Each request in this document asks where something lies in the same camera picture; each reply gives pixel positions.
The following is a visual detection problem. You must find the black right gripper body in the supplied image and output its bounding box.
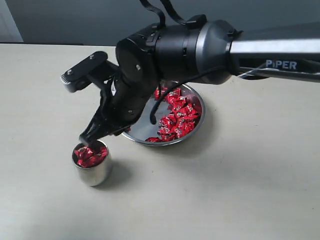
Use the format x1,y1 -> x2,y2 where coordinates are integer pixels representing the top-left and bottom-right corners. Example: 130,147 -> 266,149
92,73 -> 155,137

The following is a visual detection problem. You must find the red candy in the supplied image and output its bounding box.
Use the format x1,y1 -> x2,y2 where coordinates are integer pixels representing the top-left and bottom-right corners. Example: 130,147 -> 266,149
166,88 -> 181,105
159,115 -> 177,130
172,119 -> 196,139
73,146 -> 108,168
178,103 -> 200,120
154,85 -> 168,101

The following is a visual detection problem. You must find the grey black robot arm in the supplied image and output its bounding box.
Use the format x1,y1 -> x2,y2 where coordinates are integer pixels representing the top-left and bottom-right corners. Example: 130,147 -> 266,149
79,20 -> 320,144

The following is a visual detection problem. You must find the round stainless steel plate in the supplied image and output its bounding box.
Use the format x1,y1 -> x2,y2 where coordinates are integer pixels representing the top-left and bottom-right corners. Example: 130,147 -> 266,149
122,84 -> 206,147

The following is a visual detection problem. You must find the stainless steel cup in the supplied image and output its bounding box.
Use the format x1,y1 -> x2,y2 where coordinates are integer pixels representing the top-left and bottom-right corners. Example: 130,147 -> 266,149
71,140 -> 113,187

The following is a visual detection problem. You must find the red wrapped candy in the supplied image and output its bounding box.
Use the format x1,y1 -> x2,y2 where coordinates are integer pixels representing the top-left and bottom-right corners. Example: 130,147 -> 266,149
172,119 -> 196,139
166,88 -> 181,105
178,103 -> 200,120
154,85 -> 168,101
159,115 -> 177,130

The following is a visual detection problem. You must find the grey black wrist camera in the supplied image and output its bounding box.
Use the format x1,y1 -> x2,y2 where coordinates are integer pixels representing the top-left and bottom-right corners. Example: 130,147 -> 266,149
60,51 -> 118,93

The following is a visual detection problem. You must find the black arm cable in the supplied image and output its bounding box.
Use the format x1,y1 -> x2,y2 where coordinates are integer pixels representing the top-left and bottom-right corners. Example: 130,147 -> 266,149
139,0 -> 320,126

